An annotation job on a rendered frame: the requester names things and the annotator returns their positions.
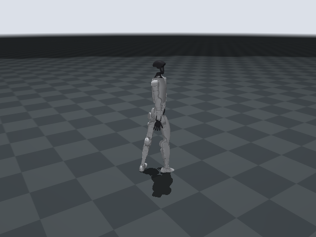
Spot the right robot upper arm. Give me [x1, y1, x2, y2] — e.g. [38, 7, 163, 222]
[151, 79, 162, 102]

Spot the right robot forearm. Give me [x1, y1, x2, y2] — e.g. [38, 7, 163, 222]
[155, 98, 162, 120]

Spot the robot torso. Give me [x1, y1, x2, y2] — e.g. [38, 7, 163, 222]
[151, 76, 167, 120]

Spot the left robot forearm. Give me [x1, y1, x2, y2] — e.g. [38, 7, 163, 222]
[161, 100, 166, 111]

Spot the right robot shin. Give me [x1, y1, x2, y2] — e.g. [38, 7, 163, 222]
[160, 142, 170, 169]

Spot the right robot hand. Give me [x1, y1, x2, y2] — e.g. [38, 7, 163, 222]
[153, 116, 163, 131]

